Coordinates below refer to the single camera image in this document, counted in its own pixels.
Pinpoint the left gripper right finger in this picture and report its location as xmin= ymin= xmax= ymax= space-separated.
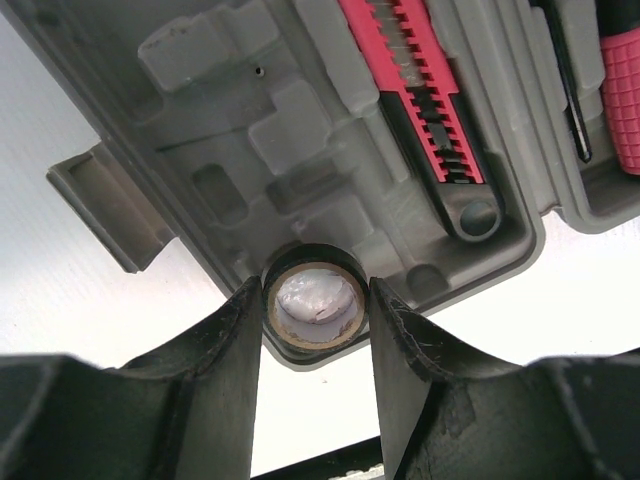
xmin=368 ymin=278 xmax=639 ymax=479

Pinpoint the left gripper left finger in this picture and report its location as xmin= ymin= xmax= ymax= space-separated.
xmin=1 ymin=277 xmax=264 ymax=479

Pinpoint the black tape roll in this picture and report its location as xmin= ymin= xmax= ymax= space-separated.
xmin=263 ymin=243 xmax=369 ymax=355

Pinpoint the grey plastic tool case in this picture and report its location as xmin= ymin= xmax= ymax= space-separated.
xmin=0 ymin=0 xmax=640 ymax=374

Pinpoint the red utility knife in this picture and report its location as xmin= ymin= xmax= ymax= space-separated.
xmin=339 ymin=1 xmax=505 ymax=242

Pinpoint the red screwdriver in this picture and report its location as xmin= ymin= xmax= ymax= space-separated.
xmin=529 ymin=0 xmax=593 ymax=164
xmin=596 ymin=0 xmax=639 ymax=175

